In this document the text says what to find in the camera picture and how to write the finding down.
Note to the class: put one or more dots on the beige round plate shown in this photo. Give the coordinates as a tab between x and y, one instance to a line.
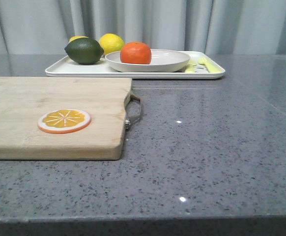
161	61

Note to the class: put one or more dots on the orange mandarin fruit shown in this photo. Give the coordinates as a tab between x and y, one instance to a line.
136	53

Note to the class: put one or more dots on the white rectangular tray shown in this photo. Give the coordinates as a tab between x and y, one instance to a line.
66	67

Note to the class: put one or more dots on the orange slice toy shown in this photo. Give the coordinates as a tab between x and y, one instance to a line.
64	121

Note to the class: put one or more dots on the yellow lemon right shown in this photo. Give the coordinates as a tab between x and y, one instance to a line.
111	43

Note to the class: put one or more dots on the yellow plastic fork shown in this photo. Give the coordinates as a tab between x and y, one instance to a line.
212	68

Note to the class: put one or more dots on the green lime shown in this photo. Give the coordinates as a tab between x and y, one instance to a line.
84	50

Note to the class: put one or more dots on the yellow lemon behind lime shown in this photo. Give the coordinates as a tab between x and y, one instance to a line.
76	37

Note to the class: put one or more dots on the wooden cutting board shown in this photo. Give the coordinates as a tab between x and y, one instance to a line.
23	100

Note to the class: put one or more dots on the grey curtain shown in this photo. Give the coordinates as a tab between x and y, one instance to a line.
211	26

